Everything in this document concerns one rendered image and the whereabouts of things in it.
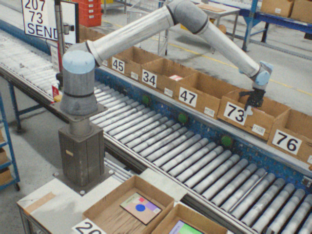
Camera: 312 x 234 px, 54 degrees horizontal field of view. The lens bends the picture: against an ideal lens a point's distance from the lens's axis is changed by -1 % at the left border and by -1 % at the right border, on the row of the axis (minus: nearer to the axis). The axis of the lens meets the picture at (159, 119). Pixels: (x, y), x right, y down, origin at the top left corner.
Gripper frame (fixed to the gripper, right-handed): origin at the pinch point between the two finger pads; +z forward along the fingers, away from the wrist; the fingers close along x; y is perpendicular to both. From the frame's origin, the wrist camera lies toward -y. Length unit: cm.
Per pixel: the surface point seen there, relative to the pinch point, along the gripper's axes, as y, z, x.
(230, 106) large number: -11.6, -2.0, -0.6
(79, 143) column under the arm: -40, 21, -101
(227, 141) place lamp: -3.7, 20.6, -3.9
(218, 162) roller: 0.3, 32.2, -16.7
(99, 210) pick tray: -19, 50, -98
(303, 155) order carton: 43.0, 8.4, 0.9
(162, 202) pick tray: 0, 43, -71
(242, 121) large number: -0.4, 4.9, 0.4
